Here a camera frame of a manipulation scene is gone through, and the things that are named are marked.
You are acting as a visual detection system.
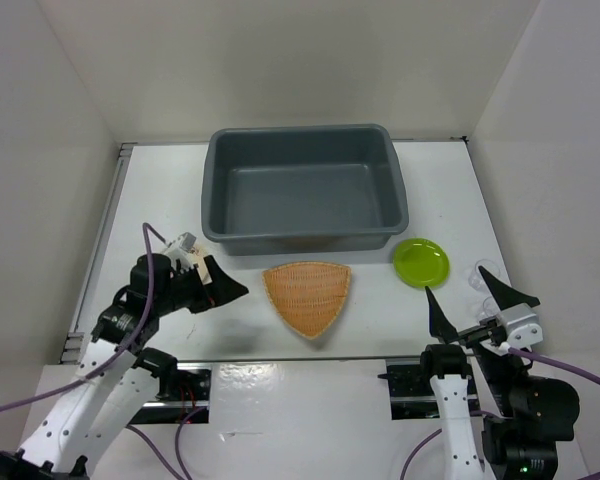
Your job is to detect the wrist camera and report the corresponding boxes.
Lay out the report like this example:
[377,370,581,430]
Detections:
[160,232,198,273]
[496,303,544,350]

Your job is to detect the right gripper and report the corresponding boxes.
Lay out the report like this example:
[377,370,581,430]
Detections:
[425,260,541,413]

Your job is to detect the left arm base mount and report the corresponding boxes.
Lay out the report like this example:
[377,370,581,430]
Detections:
[130,362,212,426]

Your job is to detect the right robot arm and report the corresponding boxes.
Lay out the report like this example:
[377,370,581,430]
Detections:
[418,267,580,479]

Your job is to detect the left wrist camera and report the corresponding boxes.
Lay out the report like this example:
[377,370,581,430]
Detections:
[160,232,198,273]

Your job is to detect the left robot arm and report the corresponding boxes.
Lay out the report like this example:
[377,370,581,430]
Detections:
[0,253,249,479]

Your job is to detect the grey plastic bin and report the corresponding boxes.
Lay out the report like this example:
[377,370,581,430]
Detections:
[201,124,409,256]

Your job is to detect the green plastic plate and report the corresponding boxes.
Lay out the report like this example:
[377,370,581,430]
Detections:
[392,238,451,288]

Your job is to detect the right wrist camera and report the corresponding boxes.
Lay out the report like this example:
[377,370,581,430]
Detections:
[496,303,544,350]

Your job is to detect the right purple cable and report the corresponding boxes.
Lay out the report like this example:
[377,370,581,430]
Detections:
[397,347,600,480]

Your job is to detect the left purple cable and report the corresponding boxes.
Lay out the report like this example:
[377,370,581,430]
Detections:
[0,222,216,480]

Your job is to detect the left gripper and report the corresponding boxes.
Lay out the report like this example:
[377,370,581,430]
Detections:
[155,254,248,314]

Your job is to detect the orange woven triangular basket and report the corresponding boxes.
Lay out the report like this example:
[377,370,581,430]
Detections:
[262,261,352,340]

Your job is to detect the clear plastic cup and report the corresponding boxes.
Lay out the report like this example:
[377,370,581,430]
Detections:
[468,259,501,320]

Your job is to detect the cream ceramic plate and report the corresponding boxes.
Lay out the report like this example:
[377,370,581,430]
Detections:
[191,243,212,285]

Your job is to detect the purple cable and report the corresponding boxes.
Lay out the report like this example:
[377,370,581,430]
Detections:
[397,347,600,480]
[0,222,216,480]

